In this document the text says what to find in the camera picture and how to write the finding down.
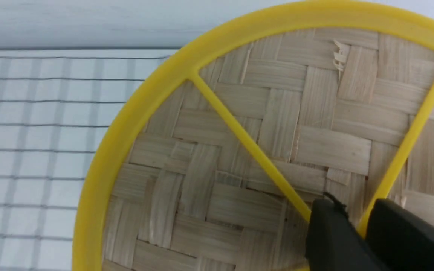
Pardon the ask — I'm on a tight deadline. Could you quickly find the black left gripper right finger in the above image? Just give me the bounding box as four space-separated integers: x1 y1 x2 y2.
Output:
365 199 434 271

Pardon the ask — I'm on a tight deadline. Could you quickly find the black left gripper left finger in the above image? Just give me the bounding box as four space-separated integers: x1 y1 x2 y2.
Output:
305 193 389 271

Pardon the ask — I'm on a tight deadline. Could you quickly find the yellow woven bamboo steamer lid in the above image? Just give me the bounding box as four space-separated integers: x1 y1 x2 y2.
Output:
72 0 434 271

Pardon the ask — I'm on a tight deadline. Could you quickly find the white black grid tablecloth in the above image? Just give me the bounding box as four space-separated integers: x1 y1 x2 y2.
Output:
0 49 175 271

